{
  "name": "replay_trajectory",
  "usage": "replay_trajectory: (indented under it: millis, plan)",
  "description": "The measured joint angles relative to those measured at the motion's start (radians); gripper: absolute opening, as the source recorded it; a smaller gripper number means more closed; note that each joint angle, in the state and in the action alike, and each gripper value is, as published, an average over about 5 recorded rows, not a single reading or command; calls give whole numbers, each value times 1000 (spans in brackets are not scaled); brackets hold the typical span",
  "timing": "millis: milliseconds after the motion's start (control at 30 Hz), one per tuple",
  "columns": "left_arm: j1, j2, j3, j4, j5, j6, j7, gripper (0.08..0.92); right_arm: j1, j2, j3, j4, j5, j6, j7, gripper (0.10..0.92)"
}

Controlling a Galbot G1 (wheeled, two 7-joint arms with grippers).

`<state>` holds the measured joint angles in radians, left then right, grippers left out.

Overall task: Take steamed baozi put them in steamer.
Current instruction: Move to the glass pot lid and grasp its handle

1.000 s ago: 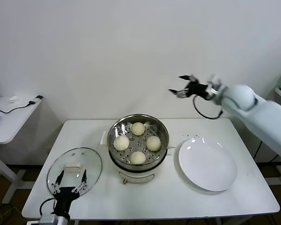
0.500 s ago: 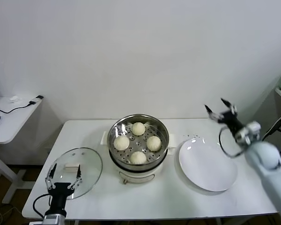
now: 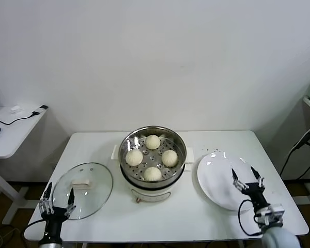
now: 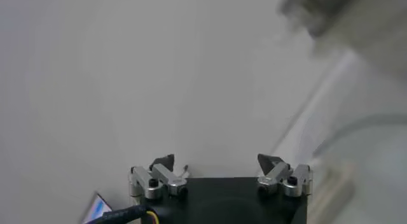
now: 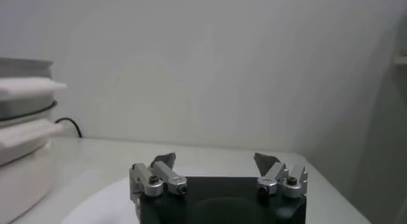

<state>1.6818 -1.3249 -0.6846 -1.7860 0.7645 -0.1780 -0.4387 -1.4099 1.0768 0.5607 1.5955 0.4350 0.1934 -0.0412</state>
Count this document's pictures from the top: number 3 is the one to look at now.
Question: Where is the white round plate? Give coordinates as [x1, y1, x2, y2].
[196, 152, 263, 211]

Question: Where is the black cable with adapter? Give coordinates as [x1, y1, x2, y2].
[0, 104, 49, 126]

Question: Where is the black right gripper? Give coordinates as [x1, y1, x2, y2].
[231, 166, 271, 211]

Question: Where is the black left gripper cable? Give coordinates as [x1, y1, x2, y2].
[23, 219, 48, 236]

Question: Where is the perforated steel steamer basket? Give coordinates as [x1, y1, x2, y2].
[118, 126, 187, 183]

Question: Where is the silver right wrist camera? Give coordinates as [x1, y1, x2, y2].
[256, 203, 285, 227]

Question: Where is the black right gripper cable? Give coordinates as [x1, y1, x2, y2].
[238, 198, 263, 237]

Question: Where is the white side desk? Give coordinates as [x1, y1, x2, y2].
[0, 105, 49, 225]

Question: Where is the crumpled white tissue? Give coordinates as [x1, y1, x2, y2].
[10, 104, 25, 115]

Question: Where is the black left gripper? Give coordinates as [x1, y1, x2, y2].
[39, 181, 76, 239]

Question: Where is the black power cable with brick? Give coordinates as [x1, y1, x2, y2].
[278, 118, 310, 179]

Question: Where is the white steamed baozi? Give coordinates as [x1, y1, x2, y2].
[144, 166, 162, 182]
[145, 134, 161, 150]
[161, 149, 179, 167]
[125, 149, 144, 167]

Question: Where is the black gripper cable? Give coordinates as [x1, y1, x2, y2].
[238, 198, 263, 237]
[23, 219, 48, 236]

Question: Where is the glass lid with cream handle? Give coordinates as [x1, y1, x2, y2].
[51, 162, 114, 220]

